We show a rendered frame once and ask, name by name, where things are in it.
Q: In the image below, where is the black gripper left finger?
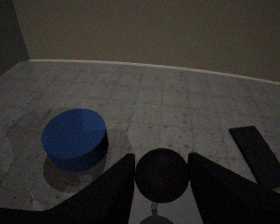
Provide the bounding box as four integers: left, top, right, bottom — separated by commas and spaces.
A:
0, 153, 135, 224

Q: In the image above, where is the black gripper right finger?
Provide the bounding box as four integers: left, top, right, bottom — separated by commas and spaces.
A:
187, 152, 280, 224

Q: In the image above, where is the black flat square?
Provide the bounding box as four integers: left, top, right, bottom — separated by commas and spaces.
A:
229, 126, 280, 189

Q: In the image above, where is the blue cylinder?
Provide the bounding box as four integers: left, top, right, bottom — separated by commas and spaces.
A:
41, 108, 109, 172

